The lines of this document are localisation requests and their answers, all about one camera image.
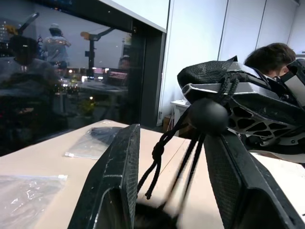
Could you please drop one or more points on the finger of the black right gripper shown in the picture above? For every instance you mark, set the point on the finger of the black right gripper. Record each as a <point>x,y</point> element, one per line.
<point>291,81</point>

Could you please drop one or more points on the finger of the black lattice right gripper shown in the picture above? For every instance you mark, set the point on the finger of the black lattice right gripper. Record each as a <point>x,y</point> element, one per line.
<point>259,112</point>

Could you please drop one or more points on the dark framed window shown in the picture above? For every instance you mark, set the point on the dark framed window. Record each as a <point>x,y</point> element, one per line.
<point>71,59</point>

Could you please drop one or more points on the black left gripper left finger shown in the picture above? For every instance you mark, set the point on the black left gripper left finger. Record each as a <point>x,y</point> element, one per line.
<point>120,167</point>

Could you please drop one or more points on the clear zip bag, dark contents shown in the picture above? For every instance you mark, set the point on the clear zip bag, dark contents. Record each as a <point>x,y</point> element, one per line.
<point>95,140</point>

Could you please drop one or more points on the person with dark hair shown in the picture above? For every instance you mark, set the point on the person with dark hair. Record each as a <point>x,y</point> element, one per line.
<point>271,56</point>

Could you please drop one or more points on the brown cardboard box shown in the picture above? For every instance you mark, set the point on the brown cardboard box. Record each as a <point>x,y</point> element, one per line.
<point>167,121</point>

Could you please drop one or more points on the clear empty zip bag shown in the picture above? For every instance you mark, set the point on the clear empty zip bag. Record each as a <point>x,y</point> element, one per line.
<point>28,200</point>

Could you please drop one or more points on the white low cabinet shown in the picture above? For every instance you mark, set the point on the white low cabinet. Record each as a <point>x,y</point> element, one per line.
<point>178,112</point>

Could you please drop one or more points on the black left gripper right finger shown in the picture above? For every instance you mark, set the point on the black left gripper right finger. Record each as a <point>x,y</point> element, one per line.
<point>236,176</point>

